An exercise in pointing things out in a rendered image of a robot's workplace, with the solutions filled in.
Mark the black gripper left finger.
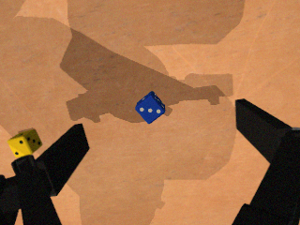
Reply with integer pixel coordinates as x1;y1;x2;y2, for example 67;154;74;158
0;123;90;225

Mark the yellow die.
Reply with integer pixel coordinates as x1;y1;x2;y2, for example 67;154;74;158
7;129;42;158

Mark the blue die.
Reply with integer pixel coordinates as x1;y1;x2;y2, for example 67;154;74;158
135;91;165;124

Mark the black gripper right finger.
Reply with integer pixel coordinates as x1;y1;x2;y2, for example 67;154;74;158
232;98;300;225

